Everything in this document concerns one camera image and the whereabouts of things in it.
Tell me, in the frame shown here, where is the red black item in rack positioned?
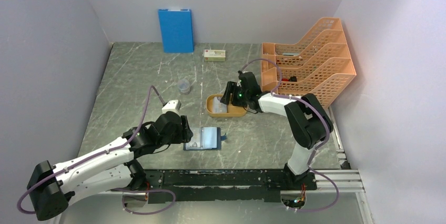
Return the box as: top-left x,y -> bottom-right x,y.
280,76 -> 298,82

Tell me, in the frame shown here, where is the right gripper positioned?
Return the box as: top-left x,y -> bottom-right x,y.
220,81 -> 249,108

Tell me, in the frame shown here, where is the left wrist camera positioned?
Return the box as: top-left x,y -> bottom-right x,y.
161,99 -> 181,115

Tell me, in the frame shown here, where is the small clear plastic cup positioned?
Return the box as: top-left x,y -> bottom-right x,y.
177,79 -> 191,94

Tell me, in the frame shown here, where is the white VIP credit card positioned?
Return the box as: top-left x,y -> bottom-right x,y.
212,96 -> 228,114

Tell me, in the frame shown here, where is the orange oval tray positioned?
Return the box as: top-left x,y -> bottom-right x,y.
206,94 -> 247,117

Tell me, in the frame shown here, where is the blue card holder wallet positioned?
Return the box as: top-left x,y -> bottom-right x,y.
183,127 -> 227,151

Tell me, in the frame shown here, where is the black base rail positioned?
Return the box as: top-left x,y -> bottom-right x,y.
124,169 -> 317,203

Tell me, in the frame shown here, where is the blue folder box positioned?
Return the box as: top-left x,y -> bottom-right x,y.
158,9 -> 194,53

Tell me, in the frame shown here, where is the orange mesh file rack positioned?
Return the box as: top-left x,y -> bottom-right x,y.
260,17 -> 357,108

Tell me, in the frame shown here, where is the small red white box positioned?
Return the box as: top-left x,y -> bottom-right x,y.
203,49 -> 226,62

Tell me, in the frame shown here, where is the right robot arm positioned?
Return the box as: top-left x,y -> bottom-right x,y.
220,72 -> 333,189

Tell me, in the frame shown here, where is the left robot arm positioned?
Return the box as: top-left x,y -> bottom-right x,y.
27,111 -> 193,221

